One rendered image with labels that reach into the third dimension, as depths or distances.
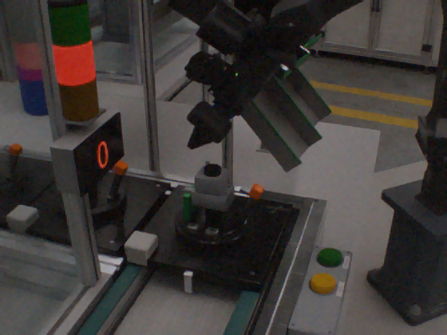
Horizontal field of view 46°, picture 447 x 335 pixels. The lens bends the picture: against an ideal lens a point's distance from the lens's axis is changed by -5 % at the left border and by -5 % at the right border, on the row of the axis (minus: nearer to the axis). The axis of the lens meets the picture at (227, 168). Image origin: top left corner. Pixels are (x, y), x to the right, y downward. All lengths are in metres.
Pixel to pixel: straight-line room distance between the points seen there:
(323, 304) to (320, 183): 0.54
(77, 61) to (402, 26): 4.30
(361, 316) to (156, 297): 0.36
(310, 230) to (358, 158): 0.51
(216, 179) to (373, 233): 0.43
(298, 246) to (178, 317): 0.25
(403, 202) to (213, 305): 0.36
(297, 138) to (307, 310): 0.48
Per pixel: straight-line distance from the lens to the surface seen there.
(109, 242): 0.97
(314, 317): 0.84
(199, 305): 0.91
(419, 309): 1.00
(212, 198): 0.92
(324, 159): 1.45
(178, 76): 2.01
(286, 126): 1.20
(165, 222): 1.01
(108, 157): 0.77
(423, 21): 4.83
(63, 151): 0.70
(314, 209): 1.08
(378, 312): 1.01
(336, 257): 0.93
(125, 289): 0.91
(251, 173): 1.37
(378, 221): 1.24
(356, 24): 4.90
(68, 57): 0.69
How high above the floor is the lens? 1.55
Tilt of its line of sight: 30 degrees down
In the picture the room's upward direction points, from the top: straight up
